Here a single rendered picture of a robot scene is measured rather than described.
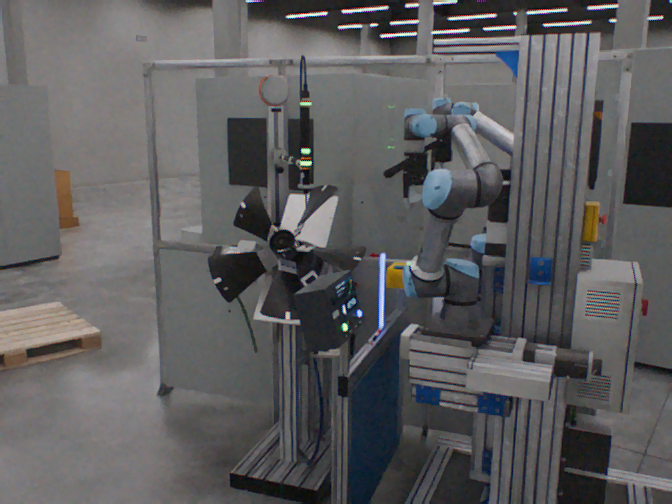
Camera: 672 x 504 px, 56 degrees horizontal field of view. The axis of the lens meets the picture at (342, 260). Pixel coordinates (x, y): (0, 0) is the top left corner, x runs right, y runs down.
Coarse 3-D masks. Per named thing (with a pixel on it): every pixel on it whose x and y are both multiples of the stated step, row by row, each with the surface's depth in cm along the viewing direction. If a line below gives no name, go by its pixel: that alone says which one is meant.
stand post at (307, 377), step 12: (300, 336) 328; (300, 348) 330; (312, 360) 328; (300, 372) 332; (312, 372) 329; (300, 384) 333; (312, 384) 331; (300, 396) 335; (312, 396) 332; (300, 408) 336; (312, 408) 334; (300, 420) 338; (312, 420) 335; (300, 432) 339; (312, 432) 337
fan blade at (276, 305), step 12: (276, 276) 273; (288, 276) 276; (276, 288) 271; (288, 288) 273; (300, 288) 277; (264, 300) 267; (276, 300) 268; (288, 300) 270; (264, 312) 265; (276, 312) 266
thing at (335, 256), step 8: (320, 248) 281; (328, 248) 282; (336, 248) 283; (344, 248) 282; (352, 248) 282; (360, 248) 281; (320, 256) 273; (328, 256) 273; (336, 256) 273; (344, 256) 274; (352, 256) 275; (360, 256) 275; (336, 264) 269; (344, 264) 269; (352, 264) 269
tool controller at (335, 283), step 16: (304, 288) 200; (320, 288) 193; (336, 288) 199; (352, 288) 212; (304, 304) 194; (320, 304) 193; (336, 304) 194; (352, 304) 210; (304, 320) 195; (320, 320) 194; (336, 320) 195; (352, 320) 207; (304, 336) 197; (320, 336) 195; (336, 336) 193
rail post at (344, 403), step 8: (344, 400) 229; (344, 408) 229; (344, 416) 230; (344, 424) 231; (344, 432) 231; (344, 440) 232; (344, 448) 233; (344, 456) 233; (344, 464) 234; (344, 472) 235; (344, 480) 236; (344, 488) 236; (344, 496) 237
